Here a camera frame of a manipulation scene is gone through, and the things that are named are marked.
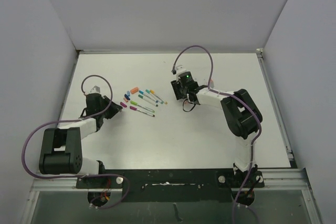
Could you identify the green capped pen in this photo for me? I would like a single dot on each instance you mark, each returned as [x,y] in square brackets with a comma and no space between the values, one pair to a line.
[140,106]

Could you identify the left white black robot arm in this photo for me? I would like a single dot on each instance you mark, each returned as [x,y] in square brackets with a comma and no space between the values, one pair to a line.
[61,150]

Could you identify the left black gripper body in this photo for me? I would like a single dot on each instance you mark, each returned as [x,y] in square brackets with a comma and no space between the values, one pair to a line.
[104,104]

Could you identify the magenta capped pen lower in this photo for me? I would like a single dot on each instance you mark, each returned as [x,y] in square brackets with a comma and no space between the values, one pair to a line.
[143,112]

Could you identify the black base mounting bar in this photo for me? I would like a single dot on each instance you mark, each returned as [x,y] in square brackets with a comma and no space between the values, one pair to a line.
[173,185]

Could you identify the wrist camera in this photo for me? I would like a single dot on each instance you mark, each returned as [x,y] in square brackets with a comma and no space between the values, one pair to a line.
[177,70]
[95,89]

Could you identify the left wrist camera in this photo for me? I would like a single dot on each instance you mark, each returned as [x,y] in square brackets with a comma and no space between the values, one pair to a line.
[95,89]

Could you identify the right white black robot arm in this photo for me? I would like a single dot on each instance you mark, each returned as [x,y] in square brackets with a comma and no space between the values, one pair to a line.
[241,113]

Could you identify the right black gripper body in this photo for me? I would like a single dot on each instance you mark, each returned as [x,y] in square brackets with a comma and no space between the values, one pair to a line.
[184,91]

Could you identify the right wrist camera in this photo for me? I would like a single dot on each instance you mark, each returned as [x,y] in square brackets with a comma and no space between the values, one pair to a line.
[177,70]

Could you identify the orange marker cap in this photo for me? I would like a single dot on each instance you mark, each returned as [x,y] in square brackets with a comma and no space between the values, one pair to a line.
[134,90]

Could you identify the orange capped fat marker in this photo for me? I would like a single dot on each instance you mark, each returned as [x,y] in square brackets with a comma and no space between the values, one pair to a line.
[211,84]

